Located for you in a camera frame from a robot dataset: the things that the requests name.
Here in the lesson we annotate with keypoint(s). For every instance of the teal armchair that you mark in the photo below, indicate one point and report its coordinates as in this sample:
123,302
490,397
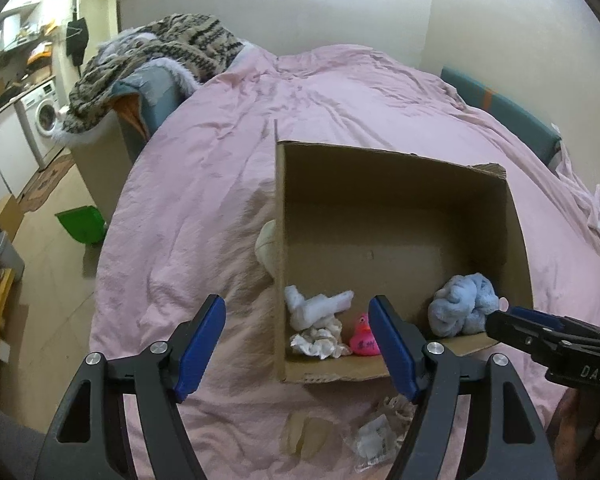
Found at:
160,95

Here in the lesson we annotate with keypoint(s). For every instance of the pink bed cover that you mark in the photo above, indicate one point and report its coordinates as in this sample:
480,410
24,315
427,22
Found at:
205,185

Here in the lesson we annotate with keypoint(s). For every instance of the light blue fluffy cloth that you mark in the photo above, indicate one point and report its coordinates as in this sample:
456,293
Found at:
462,307

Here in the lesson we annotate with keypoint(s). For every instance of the clear plastic bag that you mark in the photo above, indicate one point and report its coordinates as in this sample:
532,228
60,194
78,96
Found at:
375,440

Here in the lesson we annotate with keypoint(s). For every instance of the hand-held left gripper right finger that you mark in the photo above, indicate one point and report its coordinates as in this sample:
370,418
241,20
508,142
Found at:
392,350

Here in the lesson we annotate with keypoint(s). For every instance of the pink rubber duck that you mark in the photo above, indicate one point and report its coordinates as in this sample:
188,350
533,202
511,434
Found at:
364,339

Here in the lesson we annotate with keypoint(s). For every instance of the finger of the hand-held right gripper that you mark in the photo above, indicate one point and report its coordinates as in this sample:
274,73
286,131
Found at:
510,332
535,315

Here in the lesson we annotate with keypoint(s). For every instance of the white washing machine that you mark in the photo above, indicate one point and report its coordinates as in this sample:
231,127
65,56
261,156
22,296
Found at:
42,115

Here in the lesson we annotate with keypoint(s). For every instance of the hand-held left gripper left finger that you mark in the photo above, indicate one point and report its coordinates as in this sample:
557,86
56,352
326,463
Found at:
200,345

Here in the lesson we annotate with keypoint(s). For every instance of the cream plush toy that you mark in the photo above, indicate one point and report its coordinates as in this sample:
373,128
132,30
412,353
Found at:
267,250

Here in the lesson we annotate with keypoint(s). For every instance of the white kitchen cabinet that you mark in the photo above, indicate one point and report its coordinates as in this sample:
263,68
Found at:
2,152

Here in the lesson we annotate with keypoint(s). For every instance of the crumpled white paper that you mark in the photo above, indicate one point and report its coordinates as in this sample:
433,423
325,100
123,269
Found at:
320,341

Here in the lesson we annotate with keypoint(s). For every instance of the patterned floor mat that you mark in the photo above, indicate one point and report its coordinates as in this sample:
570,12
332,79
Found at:
45,185

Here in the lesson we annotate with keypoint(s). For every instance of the small cardboard box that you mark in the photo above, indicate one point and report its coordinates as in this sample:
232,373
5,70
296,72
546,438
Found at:
9,217

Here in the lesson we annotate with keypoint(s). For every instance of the grey plastic container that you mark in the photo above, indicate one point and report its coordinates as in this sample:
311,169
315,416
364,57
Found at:
7,255

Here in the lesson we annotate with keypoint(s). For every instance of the person's right hand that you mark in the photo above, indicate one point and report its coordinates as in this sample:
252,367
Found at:
580,435

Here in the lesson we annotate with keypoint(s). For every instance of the beige soft pad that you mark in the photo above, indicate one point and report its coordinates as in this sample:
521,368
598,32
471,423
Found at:
307,435

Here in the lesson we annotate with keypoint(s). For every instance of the black hanging garment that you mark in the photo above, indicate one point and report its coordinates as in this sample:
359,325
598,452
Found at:
77,40

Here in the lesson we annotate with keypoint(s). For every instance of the white rolled sock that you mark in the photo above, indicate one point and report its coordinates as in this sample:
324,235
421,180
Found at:
312,305

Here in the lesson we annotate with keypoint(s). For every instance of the white crumpled sheet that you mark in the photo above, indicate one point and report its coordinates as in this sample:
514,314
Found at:
590,210

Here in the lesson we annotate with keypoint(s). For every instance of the green dustpan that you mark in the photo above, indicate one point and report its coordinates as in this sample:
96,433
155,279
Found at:
82,225

